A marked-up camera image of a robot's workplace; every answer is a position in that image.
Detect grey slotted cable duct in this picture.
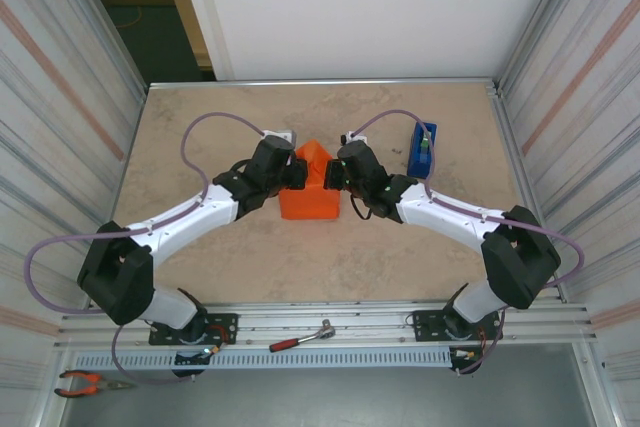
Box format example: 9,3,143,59
73,349,454,371

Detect orange handled pliers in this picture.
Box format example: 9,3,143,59
53,369,137,399

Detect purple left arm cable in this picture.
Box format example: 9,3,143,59
24,111,269,384

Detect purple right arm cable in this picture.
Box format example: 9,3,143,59
355,109,585,377

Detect wide aluminium frame rail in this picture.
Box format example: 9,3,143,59
54,296,599,351

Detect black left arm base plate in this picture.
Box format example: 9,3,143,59
148,313,240,347

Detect aluminium side frame rail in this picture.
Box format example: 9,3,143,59
83,84,151,309
487,77,569,304

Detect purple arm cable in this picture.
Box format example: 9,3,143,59
355,109,585,377
24,111,269,384

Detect thin aluminium frame rail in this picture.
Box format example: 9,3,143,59
148,77,501,91

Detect blue tape dispenser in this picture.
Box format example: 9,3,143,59
407,120,440,179

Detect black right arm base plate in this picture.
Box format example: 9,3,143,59
412,309,503,343

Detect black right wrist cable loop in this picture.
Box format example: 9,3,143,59
348,194,375,222

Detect white door frame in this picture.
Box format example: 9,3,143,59
172,0,236,82

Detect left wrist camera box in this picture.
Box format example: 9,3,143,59
262,127,299,146

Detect red handled ratchet wrench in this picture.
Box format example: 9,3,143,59
268,317,337,353

